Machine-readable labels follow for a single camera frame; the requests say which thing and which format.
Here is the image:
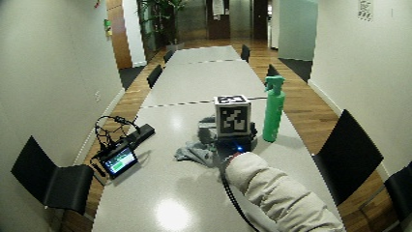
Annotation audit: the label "grey cloth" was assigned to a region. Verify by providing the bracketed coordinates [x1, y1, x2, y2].
[172, 126, 224, 169]

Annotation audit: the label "white cube with black markers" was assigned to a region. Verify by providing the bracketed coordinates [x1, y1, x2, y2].
[212, 94, 253, 138]

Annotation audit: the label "black power box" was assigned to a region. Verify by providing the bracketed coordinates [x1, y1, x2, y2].
[122, 123, 157, 150]

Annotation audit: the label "green spray bottle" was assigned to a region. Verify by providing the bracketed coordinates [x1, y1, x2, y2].
[261, 74, 286, 143]

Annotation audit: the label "black chair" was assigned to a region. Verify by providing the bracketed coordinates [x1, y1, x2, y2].
[312, 108, 385, 207]
[162, 48, 176, 65]
[145, 64, 165, 90]
[240, 43, 252, 64]
[9, 134, 94, 217]
[382, 159, 412, 227]
[265, 63, 281, 78]

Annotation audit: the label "small black monitor with screen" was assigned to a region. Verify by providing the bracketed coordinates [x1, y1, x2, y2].
[97, 146, 140, 181]

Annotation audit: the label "grey planter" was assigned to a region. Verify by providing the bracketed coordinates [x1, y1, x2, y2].
[165, 41, 186, 53]

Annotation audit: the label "green potted plant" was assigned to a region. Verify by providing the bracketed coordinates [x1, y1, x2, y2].
[138, 0, 189, 46]

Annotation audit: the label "white poster with black print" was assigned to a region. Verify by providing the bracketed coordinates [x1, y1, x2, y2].
[356, 0, 374, 22]

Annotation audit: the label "black tangled cables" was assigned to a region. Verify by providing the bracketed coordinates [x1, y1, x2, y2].
[89, 114, 142, 178]

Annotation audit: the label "black glove cable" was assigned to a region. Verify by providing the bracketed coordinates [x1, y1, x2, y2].
[218, 157, 261, 232]

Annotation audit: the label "green wall sign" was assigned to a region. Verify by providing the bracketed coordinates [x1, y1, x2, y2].
[102, 18, 114, 37]

